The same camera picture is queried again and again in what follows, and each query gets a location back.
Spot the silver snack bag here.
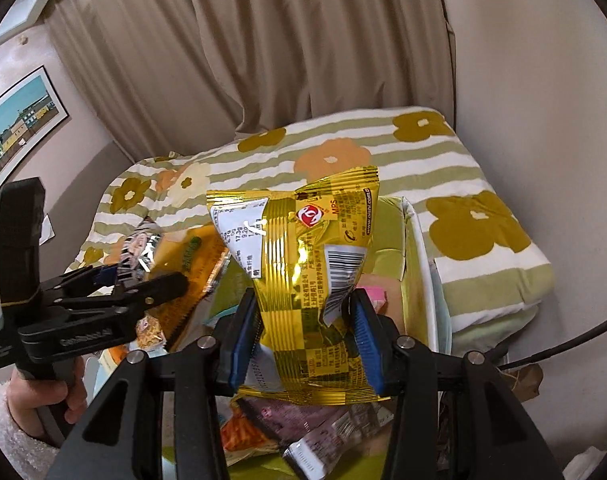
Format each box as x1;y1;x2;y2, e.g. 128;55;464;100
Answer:
116;217;163;287

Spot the orange white chips bag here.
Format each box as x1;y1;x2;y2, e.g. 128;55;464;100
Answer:
220;404;279;466

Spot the purple brown snack bag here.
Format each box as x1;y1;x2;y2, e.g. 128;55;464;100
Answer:
238;398;395;479

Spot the pink snack packet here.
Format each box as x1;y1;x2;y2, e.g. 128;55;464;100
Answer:
363;286;388;313

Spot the gold yellow snack bag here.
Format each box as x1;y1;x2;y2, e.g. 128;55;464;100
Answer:
207;166;382;406

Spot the person left hand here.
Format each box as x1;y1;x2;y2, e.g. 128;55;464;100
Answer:
6;356;87;439

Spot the green cardboard box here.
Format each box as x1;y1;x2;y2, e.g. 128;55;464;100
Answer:
202;196;443;480

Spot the floral striped green blanket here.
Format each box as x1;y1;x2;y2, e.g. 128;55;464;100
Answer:
74;106;554;338

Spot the framed houses picture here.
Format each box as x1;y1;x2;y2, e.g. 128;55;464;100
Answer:
0;66;69;188

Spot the black clothes rack pole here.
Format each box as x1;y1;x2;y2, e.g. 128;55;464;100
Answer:
497;320;607;372

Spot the beige curtain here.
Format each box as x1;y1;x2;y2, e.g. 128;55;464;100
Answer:
43;0;455;160

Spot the white wall switch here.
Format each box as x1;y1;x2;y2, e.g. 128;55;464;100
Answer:
38;214;56;245

